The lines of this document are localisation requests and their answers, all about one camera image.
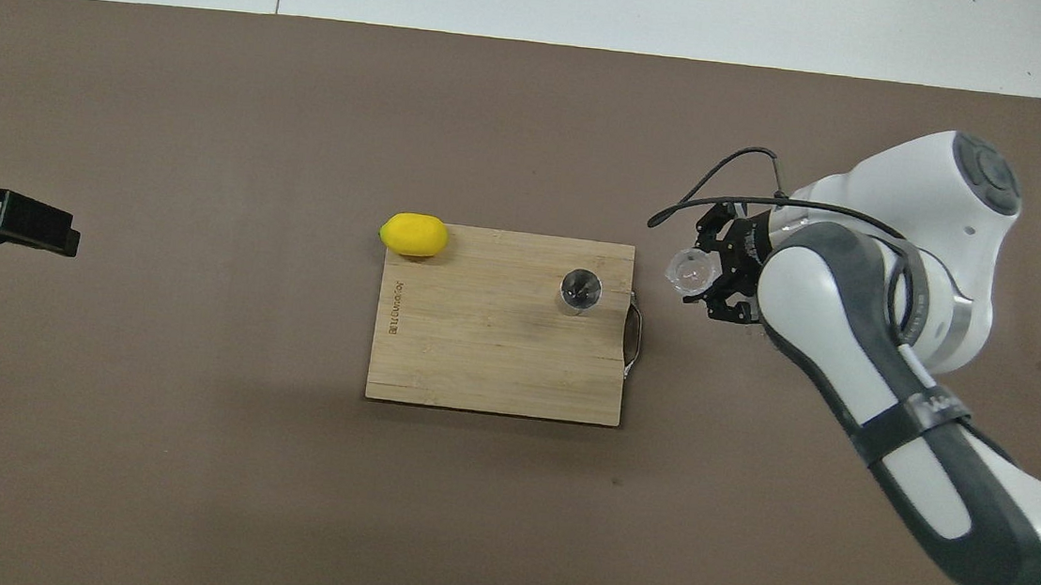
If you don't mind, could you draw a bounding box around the yellow lemon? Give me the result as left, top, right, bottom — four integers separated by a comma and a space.
378, 209, 451, 260

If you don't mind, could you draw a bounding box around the brown table mat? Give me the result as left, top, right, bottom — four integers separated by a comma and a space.
0, 0, 1041, 585

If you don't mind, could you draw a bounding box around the wooden cutting board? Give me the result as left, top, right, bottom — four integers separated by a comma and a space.
363, 218, 651, 430

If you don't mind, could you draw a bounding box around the steel jigger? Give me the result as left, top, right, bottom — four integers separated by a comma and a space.
557, 266, 605, 320

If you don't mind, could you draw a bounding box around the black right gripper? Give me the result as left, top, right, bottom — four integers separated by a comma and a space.
688, 199, 779, 331

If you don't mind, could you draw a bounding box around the clear glass cup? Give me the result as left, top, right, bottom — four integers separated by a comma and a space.
664, 246, 724, 301

